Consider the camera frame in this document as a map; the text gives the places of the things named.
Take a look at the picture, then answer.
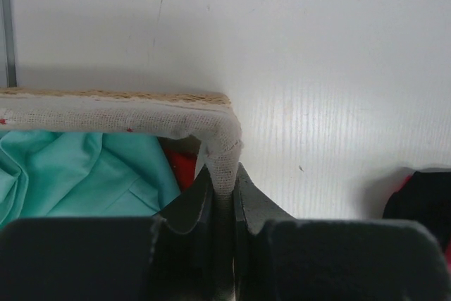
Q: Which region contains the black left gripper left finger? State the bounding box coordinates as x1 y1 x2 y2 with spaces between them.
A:
1 169 214 300

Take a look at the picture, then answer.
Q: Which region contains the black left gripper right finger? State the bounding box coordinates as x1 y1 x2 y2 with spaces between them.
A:
234 166 450 300

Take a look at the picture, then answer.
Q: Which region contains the wicker basket with cloth liner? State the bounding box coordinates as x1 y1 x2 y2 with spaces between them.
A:
1 88 242 202

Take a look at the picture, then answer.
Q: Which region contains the teal t shirt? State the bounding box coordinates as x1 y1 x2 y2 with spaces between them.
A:
1 130 180 226

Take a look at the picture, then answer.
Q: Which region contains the pink t shirt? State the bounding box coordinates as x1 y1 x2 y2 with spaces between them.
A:
394 174 413 193

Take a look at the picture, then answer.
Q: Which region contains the black t shirt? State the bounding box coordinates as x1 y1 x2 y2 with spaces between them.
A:
383 171 450 250

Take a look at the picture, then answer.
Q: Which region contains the red t shirt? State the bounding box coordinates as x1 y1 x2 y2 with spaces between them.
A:
163 149 197 192

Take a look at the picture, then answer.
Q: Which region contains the aluminium frame post left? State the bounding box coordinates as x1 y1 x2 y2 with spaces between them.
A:
1 0 17 87

